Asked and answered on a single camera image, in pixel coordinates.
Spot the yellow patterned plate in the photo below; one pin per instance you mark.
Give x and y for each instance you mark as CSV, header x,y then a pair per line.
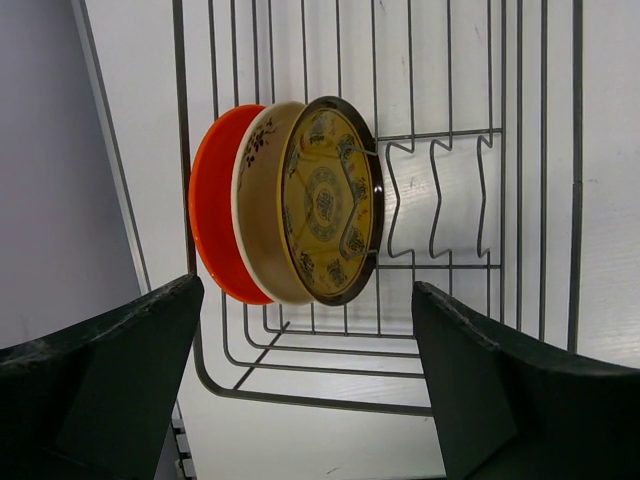
x,y
331,200

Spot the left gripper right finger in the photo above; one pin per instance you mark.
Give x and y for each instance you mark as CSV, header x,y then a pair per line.
x,y
508,406

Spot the cream floral bowl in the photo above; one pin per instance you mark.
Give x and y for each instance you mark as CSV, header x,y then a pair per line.
x,y
255,215

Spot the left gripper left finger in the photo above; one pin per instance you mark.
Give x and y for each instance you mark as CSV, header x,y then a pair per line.
x,y
94,400

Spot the orange plate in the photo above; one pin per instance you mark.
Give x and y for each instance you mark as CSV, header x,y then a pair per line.
x,y
209,205

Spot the wire dish rack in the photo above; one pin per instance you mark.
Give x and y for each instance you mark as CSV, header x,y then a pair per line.
x,y
471,105

